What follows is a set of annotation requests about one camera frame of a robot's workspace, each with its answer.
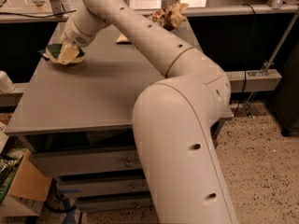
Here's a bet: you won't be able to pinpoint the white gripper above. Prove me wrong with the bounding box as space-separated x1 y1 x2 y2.
57 15 95 64

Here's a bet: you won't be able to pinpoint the green and yellow sponge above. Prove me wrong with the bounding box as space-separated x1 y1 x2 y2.
46 44 85 65

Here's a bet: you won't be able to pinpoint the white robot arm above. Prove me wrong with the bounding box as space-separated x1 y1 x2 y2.
61 0 239 224

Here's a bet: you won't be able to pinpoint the blue rxbar blueberry bar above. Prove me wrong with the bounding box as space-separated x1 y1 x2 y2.
38 49 50 61

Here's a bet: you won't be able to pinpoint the white cup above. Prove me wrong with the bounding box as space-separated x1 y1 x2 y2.
0 71 15 93

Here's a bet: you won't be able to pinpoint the brown chip bag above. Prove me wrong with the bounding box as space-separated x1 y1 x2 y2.
116 2 190 45

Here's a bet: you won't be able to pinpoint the top grey drawer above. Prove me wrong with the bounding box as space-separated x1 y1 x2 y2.
29 146 141 177

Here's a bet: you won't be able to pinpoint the grey drawer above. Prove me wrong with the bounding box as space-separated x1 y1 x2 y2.
76 192 152 213
29 146 141 177
57 175 149 198

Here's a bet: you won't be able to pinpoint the green snack bags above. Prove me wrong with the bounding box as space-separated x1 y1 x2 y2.
0 148 26 203

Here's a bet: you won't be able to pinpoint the middle grey drawer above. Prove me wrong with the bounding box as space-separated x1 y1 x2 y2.
57 175 149 198

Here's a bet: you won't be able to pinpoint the cardboard box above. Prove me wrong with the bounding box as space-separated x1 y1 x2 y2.
0 114 53 218

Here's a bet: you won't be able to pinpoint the bottom grey drawer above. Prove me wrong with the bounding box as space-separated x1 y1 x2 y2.
76 192 152 213

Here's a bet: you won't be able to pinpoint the black cable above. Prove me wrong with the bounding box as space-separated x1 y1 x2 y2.
233 3 257 118

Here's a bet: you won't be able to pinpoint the grey metal rail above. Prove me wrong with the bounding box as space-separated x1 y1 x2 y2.
227 69 282 93

